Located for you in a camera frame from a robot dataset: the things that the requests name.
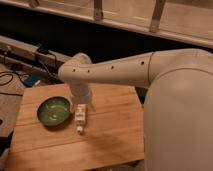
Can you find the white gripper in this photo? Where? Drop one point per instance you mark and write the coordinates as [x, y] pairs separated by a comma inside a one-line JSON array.
[[83, 99]]

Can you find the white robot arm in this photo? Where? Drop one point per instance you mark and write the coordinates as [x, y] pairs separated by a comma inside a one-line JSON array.
[[178, 107]]

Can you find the green ceramic bowl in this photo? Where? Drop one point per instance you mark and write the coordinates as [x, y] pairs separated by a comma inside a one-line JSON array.
[[54, 111]]

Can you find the blue box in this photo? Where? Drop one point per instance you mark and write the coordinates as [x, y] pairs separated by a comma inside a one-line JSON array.
[[31, 80]]

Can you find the black power adapter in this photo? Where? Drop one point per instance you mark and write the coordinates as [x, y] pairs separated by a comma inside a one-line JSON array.
[[43, 51]]

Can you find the wooden rail frame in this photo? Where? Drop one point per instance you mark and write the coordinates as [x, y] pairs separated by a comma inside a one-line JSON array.
[[189, 21]]

